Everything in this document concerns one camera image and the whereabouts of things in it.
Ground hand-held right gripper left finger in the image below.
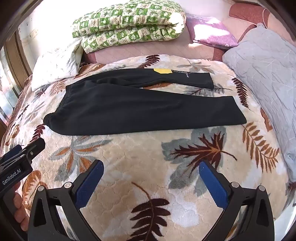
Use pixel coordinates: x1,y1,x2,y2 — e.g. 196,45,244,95
28,159,104,241

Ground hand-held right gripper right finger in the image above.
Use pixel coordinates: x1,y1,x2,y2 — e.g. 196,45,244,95
198,160,275,241

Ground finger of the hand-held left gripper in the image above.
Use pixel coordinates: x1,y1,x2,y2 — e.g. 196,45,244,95
22,138,46,161
0,144,25,166

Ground black pants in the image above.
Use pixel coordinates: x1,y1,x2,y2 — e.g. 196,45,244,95
43,68,247,136

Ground person's left hand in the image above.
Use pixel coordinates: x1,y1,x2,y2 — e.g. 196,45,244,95
13,182,29,231

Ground leaf print fleece blanket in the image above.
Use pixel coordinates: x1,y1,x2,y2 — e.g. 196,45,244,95
0,54,292,241

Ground white floral pillow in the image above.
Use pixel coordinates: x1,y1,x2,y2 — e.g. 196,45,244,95
31,38,84,91

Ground grey quilted blanket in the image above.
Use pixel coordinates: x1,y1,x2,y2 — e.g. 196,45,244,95
222,23,296,183

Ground purple pillow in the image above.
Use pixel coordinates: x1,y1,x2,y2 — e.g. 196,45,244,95
185,13,240,49

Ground green white pillow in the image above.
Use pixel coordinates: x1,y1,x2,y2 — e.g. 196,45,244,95
72,0,187,54

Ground wooden window frame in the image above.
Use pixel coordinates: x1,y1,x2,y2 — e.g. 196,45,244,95
0,30,31,130

